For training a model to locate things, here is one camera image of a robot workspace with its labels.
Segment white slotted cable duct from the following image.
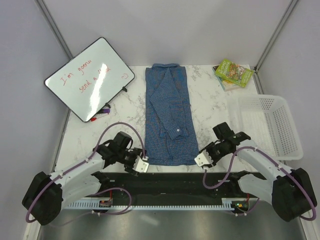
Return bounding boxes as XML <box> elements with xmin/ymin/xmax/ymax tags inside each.
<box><xmin>65</xmin><ymin>198</ymin><xmax>236</xmax><ymax>211</ymax></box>

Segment purple marker pen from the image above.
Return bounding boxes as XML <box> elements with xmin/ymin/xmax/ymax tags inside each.
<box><xmin>98</xmin><ymin>108</ymin><xmax>111</xmax><ymax>114</ymax></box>

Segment right grey corner post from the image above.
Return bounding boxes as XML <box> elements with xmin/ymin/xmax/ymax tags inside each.
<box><xmin>254</xmin><ymin>0</ymin><xmax>300</xmax><ymax>73</ymax></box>

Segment left grey corner post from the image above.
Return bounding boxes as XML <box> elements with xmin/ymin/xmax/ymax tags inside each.
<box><xmin>35</xmin><ymin>0</ymin><xmax>73</xmax><ymax>60</ymax></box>

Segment green illustrated book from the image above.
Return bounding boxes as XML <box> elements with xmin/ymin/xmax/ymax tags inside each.
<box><xmin>213</xmin><ymin>59</ymin><xmax>254</xmax><ymax>92</ymax></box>

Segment white perforated plastic basket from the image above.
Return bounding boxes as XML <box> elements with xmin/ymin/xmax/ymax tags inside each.
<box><xmin>227</xmin><ymin>94</ymin><xmax>304</xmax><ymax>161</ymax></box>

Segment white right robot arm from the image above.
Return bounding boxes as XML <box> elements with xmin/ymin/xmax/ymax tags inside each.
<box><xmin>194</xmin><ymin>122</ymin><xmax>317</xmax><ymax>222</ymax></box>

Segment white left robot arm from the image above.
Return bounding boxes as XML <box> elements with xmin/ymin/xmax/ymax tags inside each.
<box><xmin>22</xmin><ymin>131</ymin><xmax>149</xmax><ymax>226</ymax></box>

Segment aluminium frame rails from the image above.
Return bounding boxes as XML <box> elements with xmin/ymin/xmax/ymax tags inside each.
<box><xmin>24</xmin><ymin>159</ymin><xmax>320</xmax><ymax>240</ymax></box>

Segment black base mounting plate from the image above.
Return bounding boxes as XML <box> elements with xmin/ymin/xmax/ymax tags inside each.
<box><xmin>94</xmin><ymin>172</ymin><xmax>254</xmax><ymax>206</ymax></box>

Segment grey corner post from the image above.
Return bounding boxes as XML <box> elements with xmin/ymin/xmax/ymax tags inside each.
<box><xmin>254</xmin><ymin>0</ymin><xmax>300</xmax><ymax>73</ymax></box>
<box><xmin>35</xmin><ymin>0</ymin><xmax>73</xmax><ymax>60</ymax></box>

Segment blue checked long sleeve shirt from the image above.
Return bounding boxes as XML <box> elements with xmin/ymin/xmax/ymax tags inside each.
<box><xmin>144</xmin><ymin>63</ymin><xmax>199</xmax><ymax>166</ymax></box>

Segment whiteboard with red writing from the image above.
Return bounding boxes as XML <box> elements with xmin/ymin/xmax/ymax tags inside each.
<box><xmin>44</xmin><ymin>37</ymin><xmax>135</xmax><ymax>123</ymax></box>

